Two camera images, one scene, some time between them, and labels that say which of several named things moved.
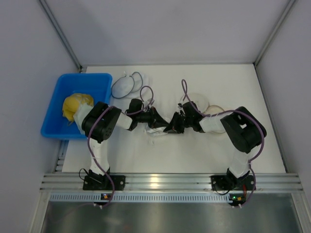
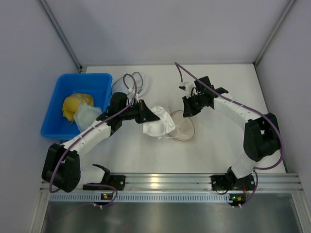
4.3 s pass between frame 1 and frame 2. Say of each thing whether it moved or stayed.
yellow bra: stayed
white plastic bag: stayed
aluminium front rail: stayed
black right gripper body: moved
